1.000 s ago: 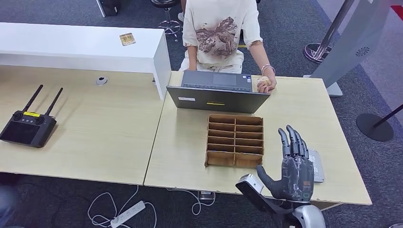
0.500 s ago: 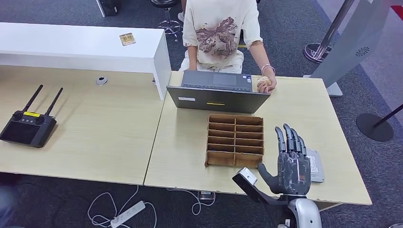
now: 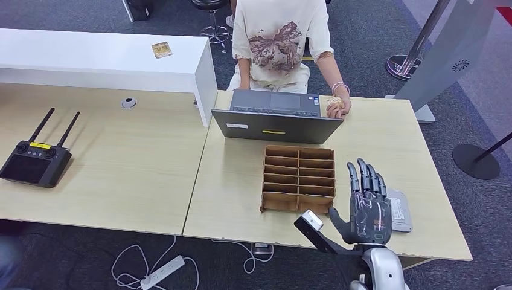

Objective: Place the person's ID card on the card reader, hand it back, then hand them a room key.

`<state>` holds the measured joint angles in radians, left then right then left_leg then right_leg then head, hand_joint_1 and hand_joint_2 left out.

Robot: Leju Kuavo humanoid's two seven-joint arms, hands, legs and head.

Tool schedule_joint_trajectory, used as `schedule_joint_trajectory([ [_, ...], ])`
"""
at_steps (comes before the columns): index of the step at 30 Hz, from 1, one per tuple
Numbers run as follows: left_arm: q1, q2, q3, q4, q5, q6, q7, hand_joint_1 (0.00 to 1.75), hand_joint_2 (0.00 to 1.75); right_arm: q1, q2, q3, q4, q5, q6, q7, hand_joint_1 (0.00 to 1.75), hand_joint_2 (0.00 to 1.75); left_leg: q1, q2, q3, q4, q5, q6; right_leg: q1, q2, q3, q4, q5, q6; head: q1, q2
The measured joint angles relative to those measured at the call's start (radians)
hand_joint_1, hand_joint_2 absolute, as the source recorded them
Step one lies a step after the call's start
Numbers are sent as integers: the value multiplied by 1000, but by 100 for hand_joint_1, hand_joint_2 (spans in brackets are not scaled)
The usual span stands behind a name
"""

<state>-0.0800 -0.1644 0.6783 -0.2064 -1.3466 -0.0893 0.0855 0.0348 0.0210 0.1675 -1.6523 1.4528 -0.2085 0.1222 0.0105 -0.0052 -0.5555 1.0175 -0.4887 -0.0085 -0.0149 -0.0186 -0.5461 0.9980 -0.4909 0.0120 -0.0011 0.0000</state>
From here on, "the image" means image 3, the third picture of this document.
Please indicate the black remote controller with antennas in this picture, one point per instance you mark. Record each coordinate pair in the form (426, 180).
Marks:
(34, 166)

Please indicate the white power strip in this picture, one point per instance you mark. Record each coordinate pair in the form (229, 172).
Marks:
(162, 273)

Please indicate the person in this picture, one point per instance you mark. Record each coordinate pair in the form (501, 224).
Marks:
(276, 36)

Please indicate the grey under-desk socket box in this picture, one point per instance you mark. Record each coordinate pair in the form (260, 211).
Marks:
(262, 249)

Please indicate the white counter shelf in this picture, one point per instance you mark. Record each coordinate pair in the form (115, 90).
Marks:
(100, 56)

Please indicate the grey sign panel stand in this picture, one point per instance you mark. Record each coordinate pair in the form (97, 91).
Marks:
(452, 52)

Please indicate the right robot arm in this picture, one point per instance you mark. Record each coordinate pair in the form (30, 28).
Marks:
(384, 270)

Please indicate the black stanchion post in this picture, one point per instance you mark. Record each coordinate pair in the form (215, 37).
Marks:
(476, 162)

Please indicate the black stool with chrome base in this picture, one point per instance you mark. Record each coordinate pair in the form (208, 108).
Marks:
(214, 30)

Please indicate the chrome stanchion post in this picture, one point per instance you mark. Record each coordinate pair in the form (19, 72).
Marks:
(404, 64)

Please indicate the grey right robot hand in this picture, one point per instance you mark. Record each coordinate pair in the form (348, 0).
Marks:
(370, 220)

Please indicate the black computer case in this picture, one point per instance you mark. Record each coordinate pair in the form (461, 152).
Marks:
(138, 9)

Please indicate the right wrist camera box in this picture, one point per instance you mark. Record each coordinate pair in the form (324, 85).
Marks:
(312, 228)

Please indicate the dark grey laptop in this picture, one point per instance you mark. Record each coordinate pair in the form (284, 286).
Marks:
(280, 128)

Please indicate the wooden card organizer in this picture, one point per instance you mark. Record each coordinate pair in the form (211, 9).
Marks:
(298, 180)

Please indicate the person's left hand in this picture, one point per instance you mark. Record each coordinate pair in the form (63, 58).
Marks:
(344, 112)

